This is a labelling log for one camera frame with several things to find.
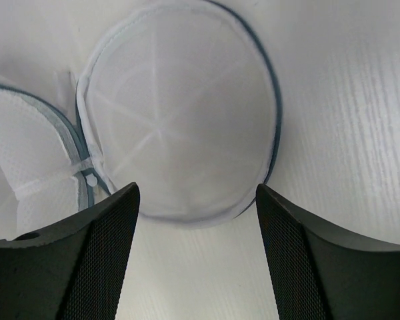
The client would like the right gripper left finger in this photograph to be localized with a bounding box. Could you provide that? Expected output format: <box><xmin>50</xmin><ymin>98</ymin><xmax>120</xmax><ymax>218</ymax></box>
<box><xmin>0</xmin><ymin>183</ymin><xmax>140</xmax><ymax>319</ymax></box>

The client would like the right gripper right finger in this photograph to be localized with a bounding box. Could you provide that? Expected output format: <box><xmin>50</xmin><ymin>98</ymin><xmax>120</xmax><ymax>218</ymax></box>
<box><xmin>256</xmin><ymin>184</ymin><xmax>400</xmax><ymax>319</ymax></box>

